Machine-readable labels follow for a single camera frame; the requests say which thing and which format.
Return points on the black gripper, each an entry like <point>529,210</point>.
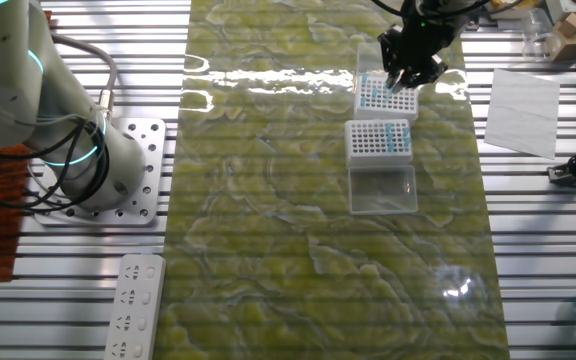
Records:
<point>428,35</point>

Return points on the blue pipette tip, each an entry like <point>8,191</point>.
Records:
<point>390,93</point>
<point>391,148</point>
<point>385,85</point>
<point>390,138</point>
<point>406,132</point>
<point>364,78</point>
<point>407,143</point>
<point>374,93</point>
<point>389,128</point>
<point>363,101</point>

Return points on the far white pipette tip box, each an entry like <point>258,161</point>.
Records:
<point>383,113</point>

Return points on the white tip rack clear lid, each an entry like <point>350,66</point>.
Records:
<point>375,160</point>

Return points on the yellow box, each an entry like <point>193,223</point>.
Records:
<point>510,10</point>

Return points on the white paper sheet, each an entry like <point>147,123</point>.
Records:
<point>523,115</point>

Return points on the clear plastic cup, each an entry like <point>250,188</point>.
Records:
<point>540,40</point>

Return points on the small cardboard box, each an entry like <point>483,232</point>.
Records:
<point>575,45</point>

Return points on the white box device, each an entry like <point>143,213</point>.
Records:
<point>568,10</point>

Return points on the green marble pattern mat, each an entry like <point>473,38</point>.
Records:
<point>268,225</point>

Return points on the white power strip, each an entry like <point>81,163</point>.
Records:
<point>135,280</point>

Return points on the small black bracket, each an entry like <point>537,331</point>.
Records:
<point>474,22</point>

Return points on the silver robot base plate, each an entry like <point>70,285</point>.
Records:
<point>154,170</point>

